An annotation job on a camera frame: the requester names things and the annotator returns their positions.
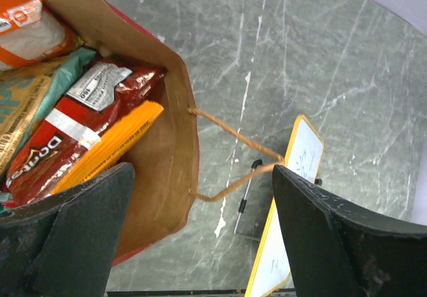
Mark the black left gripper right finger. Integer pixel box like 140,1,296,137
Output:
272,165,426,296

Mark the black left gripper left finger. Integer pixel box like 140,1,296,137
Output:
1,163,135,296

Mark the red brown paper bag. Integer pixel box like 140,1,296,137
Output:
0,0,286,267

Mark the orange honey snack bag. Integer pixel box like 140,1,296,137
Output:
50,101,163,194

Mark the red Doritos bag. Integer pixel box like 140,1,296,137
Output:
3,59,166,207

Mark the brown teal chips bag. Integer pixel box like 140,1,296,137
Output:
1,47,97,174

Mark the orange white Fox's candy bag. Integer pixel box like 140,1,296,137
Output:
1,0,81,71

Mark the yellow framed whiteboard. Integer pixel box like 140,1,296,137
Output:
245,114,324,296

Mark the black whiteboard marker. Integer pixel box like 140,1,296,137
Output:
238,159,263,214

